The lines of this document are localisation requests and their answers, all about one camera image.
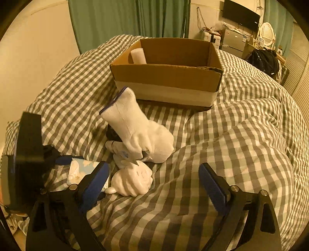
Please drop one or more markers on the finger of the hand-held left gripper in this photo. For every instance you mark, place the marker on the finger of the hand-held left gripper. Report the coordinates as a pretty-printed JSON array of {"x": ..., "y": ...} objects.
[{"x": 63, "y": 161}]

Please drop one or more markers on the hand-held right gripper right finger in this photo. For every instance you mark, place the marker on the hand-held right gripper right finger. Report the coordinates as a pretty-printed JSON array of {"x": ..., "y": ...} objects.
[{"x": 213, "y": 187}]

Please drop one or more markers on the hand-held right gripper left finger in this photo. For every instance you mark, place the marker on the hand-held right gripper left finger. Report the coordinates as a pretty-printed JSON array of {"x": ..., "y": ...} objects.
[{"x": 96, "y": 184}]

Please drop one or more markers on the pale blue tissue pack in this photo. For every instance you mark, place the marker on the pale blue tissue pack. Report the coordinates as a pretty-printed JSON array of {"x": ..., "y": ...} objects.
[{"x": 79, "y": 170}]

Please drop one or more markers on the white coated glove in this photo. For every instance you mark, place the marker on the white coated glove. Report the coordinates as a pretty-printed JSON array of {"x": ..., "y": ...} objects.
[{"x": 131, "y": 179}]

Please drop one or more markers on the white bottle blue label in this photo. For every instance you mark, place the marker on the white bottle blue label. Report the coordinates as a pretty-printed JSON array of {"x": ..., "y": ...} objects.
[{"x": 120, "y": 150}]

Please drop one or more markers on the grey checked blanket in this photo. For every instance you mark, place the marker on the grey checked blanket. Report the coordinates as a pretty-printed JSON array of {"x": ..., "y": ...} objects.
[{"x": 229, "y": 144}]

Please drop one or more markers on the small black object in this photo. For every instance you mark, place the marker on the small black object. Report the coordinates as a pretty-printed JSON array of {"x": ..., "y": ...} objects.
[{"x": 111, "y": 134}]

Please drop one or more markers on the white knit glove blue cuff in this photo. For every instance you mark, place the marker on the white knit glove blue cuff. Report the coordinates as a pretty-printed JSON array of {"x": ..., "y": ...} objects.
[{"x": 135, "y": 128}]

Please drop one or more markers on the cardboard box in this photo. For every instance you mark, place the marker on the cardboard box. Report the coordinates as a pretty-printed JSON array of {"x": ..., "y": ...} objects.
[{"x": 166, "y": 80}]

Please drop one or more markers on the white paper roll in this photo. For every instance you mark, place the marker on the white paper roll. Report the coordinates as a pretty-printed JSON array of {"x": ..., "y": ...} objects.
[{"x": 138, "y": 56}]

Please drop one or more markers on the black bag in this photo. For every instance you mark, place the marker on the black bag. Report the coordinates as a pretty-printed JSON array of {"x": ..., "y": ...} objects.
[{"x": 264, "y": 60}]

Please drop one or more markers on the wide green curtain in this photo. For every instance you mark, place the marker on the wide green curtain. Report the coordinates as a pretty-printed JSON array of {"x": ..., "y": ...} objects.
[{"x": 108, "y": 21}]

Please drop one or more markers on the silver mini fridge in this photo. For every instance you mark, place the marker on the silver mini fridge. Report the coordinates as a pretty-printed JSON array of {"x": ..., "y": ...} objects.
[{"x": 233, "y": 41}]

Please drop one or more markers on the white round mirror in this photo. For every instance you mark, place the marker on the white round mirror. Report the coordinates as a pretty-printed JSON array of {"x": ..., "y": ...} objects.
[{"x": 266, "y": 31}]

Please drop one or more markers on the narrow green curtain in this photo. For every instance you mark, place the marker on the narrow green curtain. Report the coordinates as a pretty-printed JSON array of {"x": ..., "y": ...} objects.
[{"x": 281, "y": 19}]

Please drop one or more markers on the black wall television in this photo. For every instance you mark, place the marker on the black wall television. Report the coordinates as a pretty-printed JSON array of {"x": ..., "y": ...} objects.
[{"x": 240, "y": 13}]

